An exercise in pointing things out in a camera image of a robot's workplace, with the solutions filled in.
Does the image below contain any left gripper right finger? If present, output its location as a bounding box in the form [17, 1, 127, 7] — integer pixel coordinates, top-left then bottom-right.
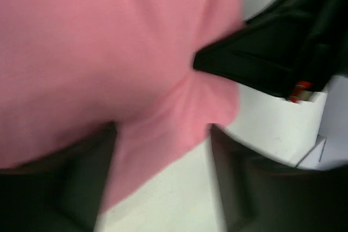
[210, 124, 347, 231]

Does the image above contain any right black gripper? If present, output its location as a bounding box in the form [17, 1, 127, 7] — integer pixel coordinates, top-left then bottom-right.
[193, 0, 347, 98]

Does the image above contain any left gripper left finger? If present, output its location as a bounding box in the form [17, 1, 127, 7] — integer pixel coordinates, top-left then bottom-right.
[1, 123, 117, 232]

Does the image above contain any pink t shirt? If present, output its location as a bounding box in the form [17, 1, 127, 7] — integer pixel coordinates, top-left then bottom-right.
[1, 0, 243, 209]

